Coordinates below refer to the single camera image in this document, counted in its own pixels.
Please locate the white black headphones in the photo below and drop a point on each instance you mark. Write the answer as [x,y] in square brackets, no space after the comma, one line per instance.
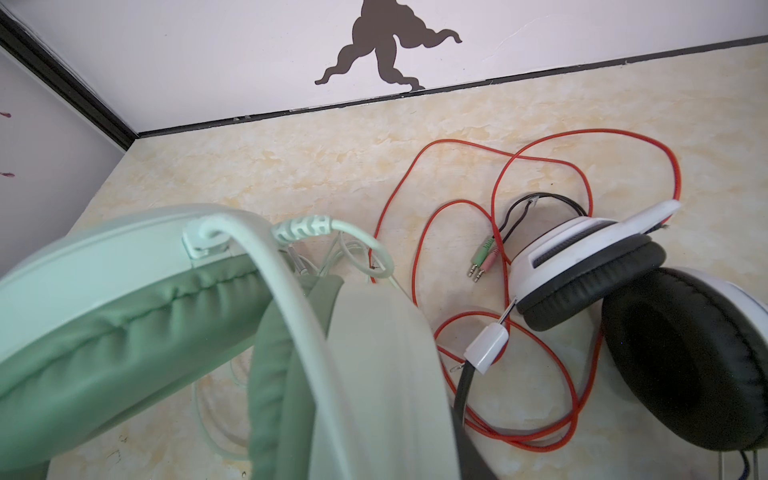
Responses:
[690,346]

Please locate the mint green headphones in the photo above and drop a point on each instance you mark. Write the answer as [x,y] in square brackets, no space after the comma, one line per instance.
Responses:
[345,380]

